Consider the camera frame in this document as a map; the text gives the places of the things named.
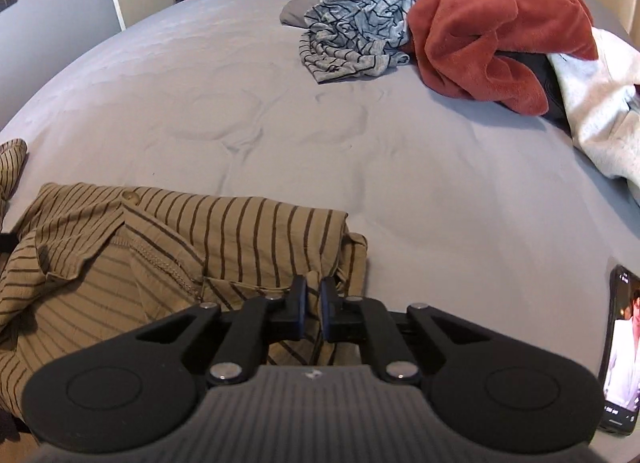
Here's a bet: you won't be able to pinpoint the patterned card on bed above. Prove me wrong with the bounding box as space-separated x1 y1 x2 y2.
600 265 639 436

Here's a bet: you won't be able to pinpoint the grey striped garment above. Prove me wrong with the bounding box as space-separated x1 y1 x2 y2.
298 0 417 84

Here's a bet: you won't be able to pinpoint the tan striped shorts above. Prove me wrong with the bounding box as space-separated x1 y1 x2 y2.
0 138 28 219

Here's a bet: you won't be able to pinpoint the white bed sheet mattress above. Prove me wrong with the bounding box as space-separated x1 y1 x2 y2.
0 0 640 463

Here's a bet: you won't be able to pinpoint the tan striped shirt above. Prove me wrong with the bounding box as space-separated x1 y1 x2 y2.
1 183 368 415

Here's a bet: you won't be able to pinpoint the rust red fleece blanket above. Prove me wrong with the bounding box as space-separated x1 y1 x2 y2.
406 0 598 116

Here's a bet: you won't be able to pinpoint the white garment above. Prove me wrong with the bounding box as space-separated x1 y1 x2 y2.
549 27 639 189

